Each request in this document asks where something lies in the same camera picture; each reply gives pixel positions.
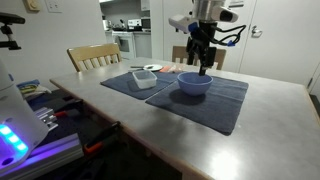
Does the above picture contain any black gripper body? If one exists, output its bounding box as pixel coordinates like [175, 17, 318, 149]
[188, 22, 216, 57]

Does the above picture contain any blue bowl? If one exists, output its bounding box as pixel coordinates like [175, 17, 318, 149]
[177, 72, 213, 96]

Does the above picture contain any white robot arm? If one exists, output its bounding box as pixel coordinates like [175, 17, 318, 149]
[168, 0, 246, 76]

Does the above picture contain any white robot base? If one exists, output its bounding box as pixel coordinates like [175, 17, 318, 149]
[0, 61, 48, 175]

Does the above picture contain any clear plastic lunchbox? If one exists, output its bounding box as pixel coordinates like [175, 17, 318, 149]
[132, 70, 157, 89]

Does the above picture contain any right wooden chair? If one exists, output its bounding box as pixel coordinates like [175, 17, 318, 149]
[172, 46, 226, 70]

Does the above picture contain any wooden chair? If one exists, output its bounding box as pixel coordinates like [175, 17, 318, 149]
[67, 43, 122, 72]
[172, 46, 226, 70]

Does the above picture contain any dark blue mat right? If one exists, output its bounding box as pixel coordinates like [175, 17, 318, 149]
[146, 77, 249, 136]

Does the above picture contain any dark blue mat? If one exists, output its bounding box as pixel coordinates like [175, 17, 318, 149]
[146, 77, 249, 136]
[101, 72, 178, 100]

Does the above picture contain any white kitchen stove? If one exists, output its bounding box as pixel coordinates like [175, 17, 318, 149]
[112, 31, 136, 59]

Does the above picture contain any dark blue mat left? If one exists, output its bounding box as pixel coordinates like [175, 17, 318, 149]
[101, 72, 178, 100]

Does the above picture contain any white door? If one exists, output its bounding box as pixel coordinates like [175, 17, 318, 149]
[240, 0, 320, 85]

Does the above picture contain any left wooden chair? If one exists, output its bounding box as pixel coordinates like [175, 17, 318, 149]
[67, 43, 122, 72]

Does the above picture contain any beige thermostat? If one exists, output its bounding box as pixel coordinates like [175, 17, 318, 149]
[24, 0, 40, 12]

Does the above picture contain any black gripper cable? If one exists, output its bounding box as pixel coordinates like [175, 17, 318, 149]
[213, 24, 248, 48]

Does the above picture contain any silver door handle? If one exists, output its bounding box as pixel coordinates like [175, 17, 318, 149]
[251, 26, 263, 38]

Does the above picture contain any orange handled clamp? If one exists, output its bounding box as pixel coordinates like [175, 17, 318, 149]
[83, 121, 121, 154]

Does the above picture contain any aluminium rail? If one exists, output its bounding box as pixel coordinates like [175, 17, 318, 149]
[0, 133, 84, 180]

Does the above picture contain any black camera on stand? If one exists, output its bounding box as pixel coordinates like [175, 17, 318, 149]
[0, 12, 25, 50]

